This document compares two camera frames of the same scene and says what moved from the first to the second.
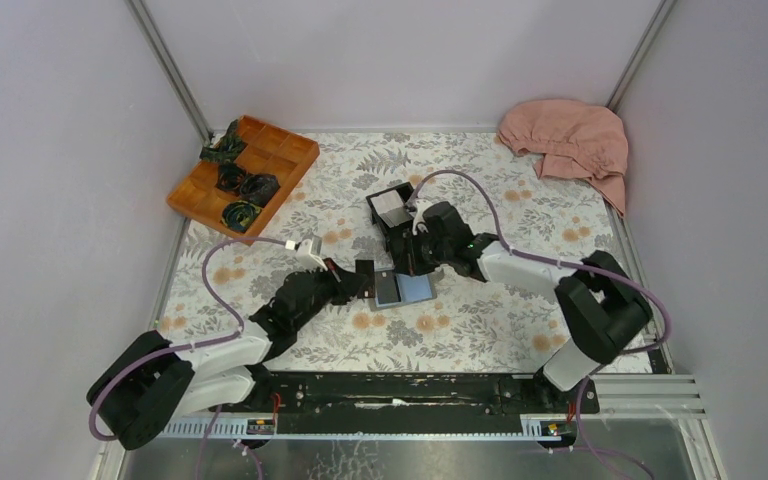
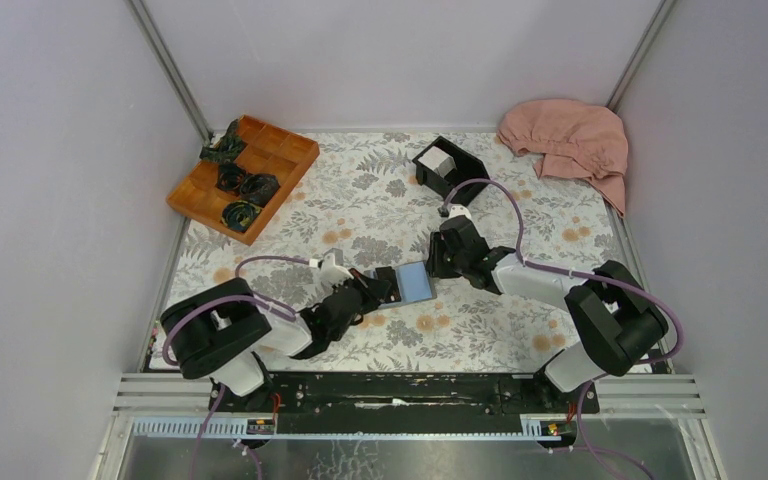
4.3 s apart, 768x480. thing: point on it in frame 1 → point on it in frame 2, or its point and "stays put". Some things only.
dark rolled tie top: [228, 147] stays put
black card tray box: [391, 212] → [442, 166]
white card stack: [391, 208] → [439, 161]
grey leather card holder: [413, 289] stays put
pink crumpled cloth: [575, 139] stays put
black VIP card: [386, 286] stays put
